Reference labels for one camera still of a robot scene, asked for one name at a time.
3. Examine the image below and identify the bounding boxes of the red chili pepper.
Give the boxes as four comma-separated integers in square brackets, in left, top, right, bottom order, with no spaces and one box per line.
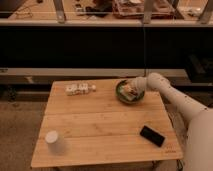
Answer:
[129,91,137,99]

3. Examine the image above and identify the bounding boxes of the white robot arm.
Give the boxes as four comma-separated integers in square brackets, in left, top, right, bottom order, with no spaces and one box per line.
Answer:
[127,73,213,171]

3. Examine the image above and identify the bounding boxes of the white sponge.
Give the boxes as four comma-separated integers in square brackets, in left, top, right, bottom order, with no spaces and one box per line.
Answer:
[120,89,135,101]

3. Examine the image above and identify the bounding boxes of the green bowl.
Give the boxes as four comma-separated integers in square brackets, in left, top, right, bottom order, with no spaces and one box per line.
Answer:
[115,80,145,104]

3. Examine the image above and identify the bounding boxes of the black phone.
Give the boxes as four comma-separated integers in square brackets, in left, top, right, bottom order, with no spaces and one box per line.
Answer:
[140,126,165,147]

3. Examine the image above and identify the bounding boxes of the plastic bottle with label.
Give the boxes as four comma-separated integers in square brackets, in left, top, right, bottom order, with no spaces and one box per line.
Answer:
[65,83,96,96]

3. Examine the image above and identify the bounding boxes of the wooden table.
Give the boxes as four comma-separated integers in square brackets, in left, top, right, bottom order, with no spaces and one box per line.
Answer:
[31,79,183,168]

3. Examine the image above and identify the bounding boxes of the cluttered tray on shelf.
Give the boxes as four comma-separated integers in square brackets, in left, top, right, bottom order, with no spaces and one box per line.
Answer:
[112,0,174,19]

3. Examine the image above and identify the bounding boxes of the dark object on shelf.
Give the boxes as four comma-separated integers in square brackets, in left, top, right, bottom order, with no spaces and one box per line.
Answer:
[85,3,112,17]

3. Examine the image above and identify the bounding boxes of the white paper cup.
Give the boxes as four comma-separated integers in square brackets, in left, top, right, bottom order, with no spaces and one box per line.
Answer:
[45,130,65,155]

